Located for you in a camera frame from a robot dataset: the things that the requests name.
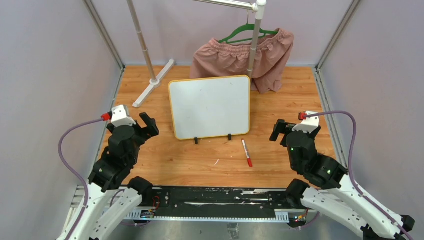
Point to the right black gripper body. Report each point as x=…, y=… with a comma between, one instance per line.
x=288, y=130

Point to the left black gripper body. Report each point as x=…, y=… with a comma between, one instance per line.
x=142, y=135

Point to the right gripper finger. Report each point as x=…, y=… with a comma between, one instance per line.
x=281, y=123
x=277, y=130

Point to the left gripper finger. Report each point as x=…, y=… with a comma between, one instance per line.
x=145, y=118
x=152, y=129

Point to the white red marker pen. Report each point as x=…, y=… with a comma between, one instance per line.
x=249, y=161

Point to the yellow framed whiteboard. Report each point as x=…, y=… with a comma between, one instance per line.
x=210, y=107

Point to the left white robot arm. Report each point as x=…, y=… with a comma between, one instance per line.
x=98, y=215

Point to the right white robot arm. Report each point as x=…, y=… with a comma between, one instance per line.
x=329, y=189

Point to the pink shorts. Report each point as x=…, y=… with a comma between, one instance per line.
x=216, y=59

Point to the green clothes hanger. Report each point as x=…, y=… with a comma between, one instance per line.
x=248, y=32

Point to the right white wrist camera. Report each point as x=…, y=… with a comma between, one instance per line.
x=307, y=124

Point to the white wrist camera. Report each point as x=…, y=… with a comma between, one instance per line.
x=307, y=124
x=121, y=116

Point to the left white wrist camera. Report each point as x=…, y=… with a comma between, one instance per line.
x=121, y=116

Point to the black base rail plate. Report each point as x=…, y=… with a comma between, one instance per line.
x=219, y=204

